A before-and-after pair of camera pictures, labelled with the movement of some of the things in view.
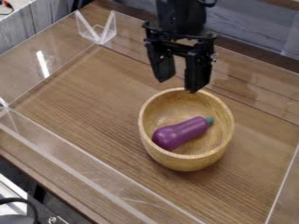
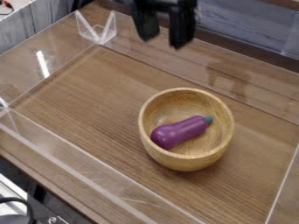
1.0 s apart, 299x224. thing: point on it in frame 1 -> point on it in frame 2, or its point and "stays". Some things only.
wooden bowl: [186, 129] stays
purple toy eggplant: [168, 136] stays
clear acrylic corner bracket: [97, 34] stays
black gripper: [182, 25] -> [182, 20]
